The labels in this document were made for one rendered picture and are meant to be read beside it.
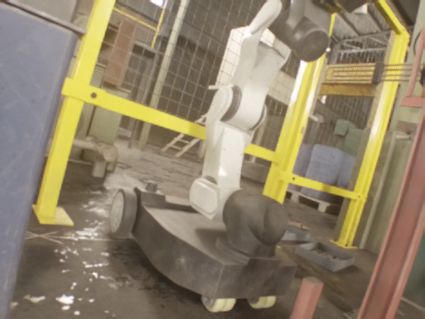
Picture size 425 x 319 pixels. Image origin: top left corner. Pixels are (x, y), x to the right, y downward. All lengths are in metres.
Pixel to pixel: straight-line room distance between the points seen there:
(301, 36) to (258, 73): 0.23
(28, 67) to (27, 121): 0.06
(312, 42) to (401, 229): 0.58
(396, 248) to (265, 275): 0.36
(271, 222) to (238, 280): 0.18
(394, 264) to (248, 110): 0.66
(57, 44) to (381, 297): 0.82
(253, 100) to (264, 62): 0.14
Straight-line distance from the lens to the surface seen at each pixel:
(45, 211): 1.06
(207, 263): 0.85
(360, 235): 2.76
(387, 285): 0.84
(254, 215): 0.86
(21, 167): 0.39
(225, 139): 1.09
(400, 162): 2.81
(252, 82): 1.09
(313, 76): 1.84
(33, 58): 0.38
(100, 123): 2.90
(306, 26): 0.98
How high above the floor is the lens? 0.45
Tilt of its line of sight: 1 degrees down
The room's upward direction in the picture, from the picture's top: 16 degrees clockwise
